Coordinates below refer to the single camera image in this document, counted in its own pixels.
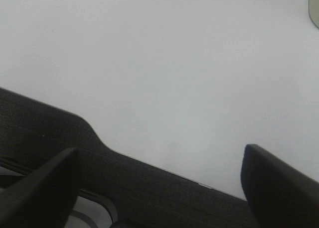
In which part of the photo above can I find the beige plastic storage bin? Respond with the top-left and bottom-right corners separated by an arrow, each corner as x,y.
308,0 -> 319,28

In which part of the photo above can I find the black textured table edge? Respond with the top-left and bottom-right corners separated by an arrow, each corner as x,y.
0,89 -> 257,228

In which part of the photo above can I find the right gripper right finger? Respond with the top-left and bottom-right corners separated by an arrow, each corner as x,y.
240,144 -> 319,228

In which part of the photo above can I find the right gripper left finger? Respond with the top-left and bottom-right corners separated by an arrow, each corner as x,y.
0,148 -> 80,228

